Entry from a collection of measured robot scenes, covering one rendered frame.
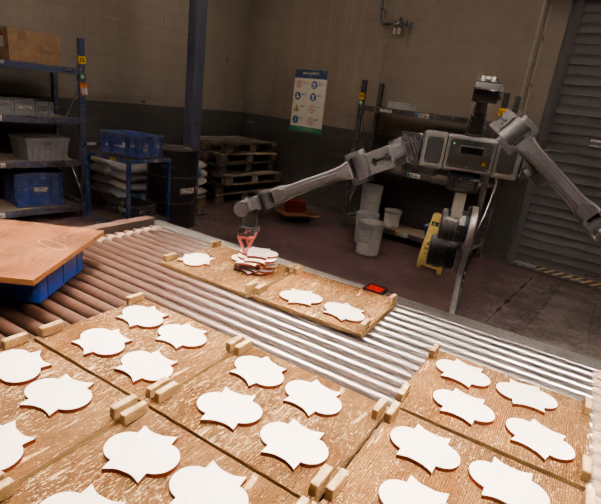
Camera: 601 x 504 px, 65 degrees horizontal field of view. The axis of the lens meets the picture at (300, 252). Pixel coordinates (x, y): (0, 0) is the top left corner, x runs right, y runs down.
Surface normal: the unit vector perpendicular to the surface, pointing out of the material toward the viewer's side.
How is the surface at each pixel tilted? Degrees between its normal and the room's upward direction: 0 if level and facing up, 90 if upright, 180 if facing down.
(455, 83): 90
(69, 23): 90
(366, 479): 0
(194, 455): 0
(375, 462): 0
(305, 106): 90
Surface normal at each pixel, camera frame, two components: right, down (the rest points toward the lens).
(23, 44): 0.77, 0.25
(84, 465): 0.12, -0.94
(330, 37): -0.61, 0.18
